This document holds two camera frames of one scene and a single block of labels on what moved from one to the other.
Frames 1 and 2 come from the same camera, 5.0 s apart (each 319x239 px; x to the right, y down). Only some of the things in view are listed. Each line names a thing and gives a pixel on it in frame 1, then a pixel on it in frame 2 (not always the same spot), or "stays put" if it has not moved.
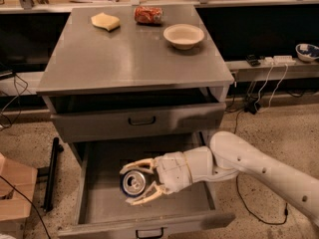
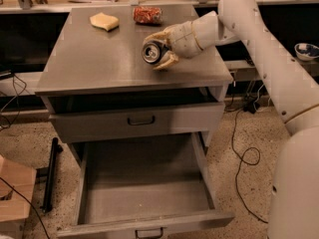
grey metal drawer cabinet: [142, 75] stays put
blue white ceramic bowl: [307, 52] stays put
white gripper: [171, 170] -> [183, 40]
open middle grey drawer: [103, 212] stays put
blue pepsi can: [134, 182] -> [154, 50]
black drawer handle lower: [148, 237] stays put
